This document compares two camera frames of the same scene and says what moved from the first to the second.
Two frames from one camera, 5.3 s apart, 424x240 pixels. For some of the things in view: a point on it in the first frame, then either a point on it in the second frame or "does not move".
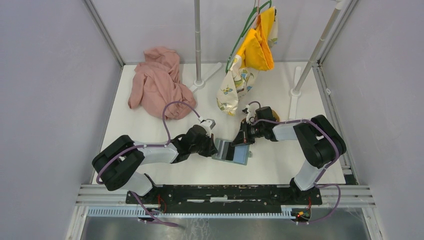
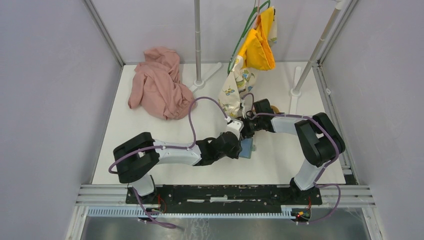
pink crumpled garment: (157, 82) does not move
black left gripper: (211, 149) → (235, 154)
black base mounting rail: (226, 197) does not move
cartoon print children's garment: (256, 55) does not move
